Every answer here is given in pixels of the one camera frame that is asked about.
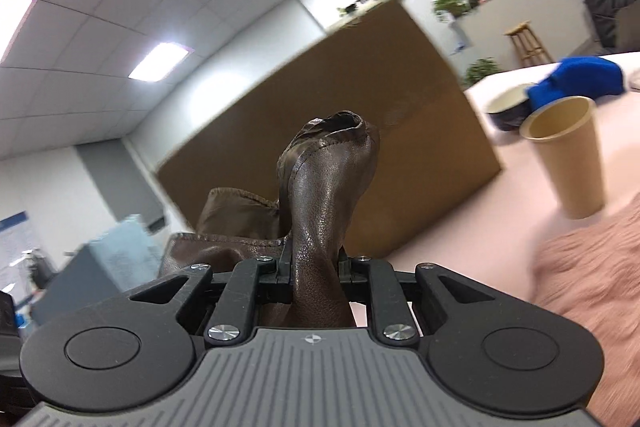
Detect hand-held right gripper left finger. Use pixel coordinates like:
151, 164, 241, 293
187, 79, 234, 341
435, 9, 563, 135
127, 246, 294, 349

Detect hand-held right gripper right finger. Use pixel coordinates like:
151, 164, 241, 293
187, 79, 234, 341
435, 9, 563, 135
339, 247, 497, 349

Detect brown leather garment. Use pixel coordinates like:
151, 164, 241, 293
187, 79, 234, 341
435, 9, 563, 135
160, 109, 381, 330

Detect pale blue printed box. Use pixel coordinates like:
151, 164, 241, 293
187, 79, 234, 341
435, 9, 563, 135
65, 212, 167, 289

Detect large cardboard box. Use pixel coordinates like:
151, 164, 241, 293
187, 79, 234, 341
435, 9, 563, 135
152, 0, 503, 258

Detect dark bowl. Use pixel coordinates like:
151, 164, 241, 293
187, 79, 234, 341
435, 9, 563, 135
482, 83, 539, 132

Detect green potted plant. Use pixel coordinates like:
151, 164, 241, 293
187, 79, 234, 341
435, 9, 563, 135
464, 58, 502, 88
431, 0, 479, 22

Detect ceiling light panel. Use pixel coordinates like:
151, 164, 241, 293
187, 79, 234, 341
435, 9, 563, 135
0, 0, 37, 64
128, 42, 194, 82

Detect pink fuzzy cloth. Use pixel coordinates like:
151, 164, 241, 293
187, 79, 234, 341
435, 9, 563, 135
529, 198, 640, 427

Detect brown paper cup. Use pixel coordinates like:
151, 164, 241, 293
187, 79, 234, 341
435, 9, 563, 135
519, 95, 607, 221

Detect wooden stool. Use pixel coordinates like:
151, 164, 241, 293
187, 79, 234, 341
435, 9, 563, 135
504, 21, 554, 69

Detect blue cloth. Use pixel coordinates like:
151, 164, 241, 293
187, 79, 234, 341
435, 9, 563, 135
526, 55, 626, 114

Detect white reception counter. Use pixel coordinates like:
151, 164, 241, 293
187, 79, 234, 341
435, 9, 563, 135
300, 0, 603, 75

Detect wall poster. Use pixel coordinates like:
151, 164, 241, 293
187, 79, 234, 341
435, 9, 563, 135
0, 209, 40, 269

